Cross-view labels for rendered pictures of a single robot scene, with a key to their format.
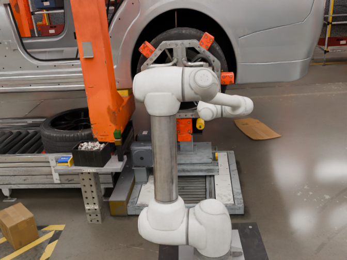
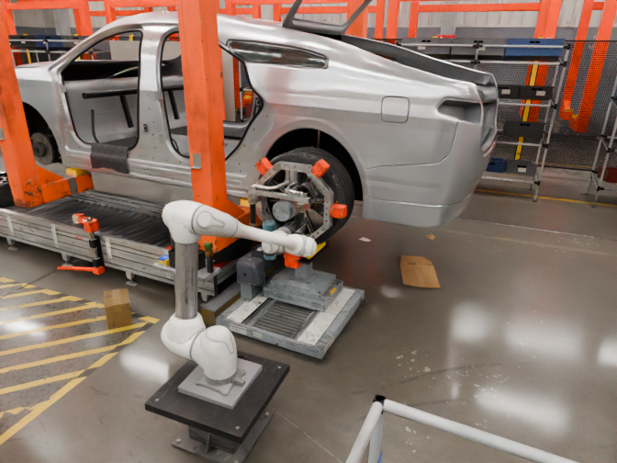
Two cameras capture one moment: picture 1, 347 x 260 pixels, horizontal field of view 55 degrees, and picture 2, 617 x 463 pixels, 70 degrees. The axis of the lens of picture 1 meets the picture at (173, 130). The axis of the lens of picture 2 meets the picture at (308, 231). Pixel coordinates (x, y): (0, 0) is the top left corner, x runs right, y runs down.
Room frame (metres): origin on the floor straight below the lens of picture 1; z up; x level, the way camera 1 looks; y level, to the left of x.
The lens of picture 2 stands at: (-0.30, -1.06, 1.78)
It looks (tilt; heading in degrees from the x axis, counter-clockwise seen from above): 22 degrees down; 19
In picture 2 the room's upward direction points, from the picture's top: 1 degrees clockwise
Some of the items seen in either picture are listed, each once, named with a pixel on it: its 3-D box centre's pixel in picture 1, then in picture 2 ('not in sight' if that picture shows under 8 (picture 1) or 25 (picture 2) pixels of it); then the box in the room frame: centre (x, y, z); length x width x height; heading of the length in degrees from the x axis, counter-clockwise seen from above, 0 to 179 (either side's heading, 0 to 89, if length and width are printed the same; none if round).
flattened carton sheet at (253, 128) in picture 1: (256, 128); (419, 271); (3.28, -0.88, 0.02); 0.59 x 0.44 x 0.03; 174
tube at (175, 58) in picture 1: (163, 58); (271, 179); (2.19, 0.03, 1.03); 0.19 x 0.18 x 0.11; 174
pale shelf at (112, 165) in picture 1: (91, 163); (185, 268); (1.93, 0.54, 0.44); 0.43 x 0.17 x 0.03; 84
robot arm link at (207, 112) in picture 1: (209, 109); (275, 242); (1.71, -0.20, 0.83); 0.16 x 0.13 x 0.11; 174
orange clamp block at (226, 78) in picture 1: (226, 78); (338, 210); (2.27, -0.39, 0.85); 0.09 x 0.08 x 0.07; 84
